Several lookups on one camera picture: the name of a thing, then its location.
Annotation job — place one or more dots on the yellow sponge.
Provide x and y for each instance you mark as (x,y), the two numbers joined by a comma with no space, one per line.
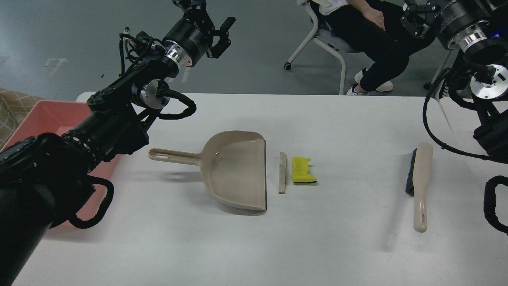
(301,171)

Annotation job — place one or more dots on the white office chair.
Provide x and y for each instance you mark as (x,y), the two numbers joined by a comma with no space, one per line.
(322,36)

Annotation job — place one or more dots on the toast bread slice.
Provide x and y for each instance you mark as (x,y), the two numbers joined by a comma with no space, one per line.
(282,173)

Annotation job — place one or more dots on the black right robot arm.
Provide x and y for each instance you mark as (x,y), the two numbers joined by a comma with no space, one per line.
(477,83)

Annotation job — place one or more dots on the seated person black trousers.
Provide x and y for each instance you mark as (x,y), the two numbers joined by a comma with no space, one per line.
(374,28)

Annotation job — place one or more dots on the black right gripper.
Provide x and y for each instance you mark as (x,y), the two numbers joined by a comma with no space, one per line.
(459,24)

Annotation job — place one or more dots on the beige hand brush black bristles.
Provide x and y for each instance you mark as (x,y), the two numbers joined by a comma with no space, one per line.
(418,182)

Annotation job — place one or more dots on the pink plastic bin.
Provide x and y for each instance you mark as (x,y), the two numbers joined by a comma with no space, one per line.
(55,119)

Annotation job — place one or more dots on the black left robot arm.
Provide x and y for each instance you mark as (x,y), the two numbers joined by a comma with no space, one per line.
(132,103)

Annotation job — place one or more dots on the beige plastic dustpan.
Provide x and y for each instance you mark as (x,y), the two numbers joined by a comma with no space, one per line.
(232,166)

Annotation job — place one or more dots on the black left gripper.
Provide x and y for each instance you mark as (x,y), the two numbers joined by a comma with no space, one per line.
(194,33)

